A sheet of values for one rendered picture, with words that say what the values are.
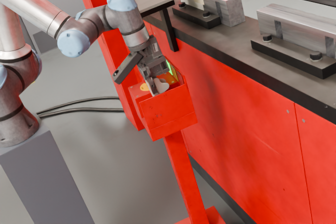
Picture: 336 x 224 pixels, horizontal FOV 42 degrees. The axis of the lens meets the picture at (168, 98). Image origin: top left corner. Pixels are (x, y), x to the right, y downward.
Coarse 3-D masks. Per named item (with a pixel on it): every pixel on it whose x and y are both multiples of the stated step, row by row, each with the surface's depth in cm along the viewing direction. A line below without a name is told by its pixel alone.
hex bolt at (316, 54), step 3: (312, 51) 107; (315, 51) 106; (318, 51) 106; (312, 54) 105; (315, 54) 105; (318, 54) 105; (321, 54) 105; (312, 57) 105; (315, 57) 105; (318, 57) 105; (321, 57) 106; (312, 60) 106; (315, 60) 105; (318, 60) 105
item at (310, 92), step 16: (176, 0) 191; (160, 16) 178; (176, 16) 172; (176, 32) 162; (192, 32) 153; (208, 32) 149; (224, 32) 145; (240, 32) 141; (256, 32) 138; (208, 48) 141; (224, 48) 134; (240, 48) 130; (240, 64) 124; (256, 64) 119; (272, 64) 116; (288, 64) 114; (256, 80) 119; (272, 80) 111; (288, 80) 107; (304, 80) 105; (320, 80) 103; (288, 96) 107; (304, 96) 101; (320, 96) 97; (320, 112) 98
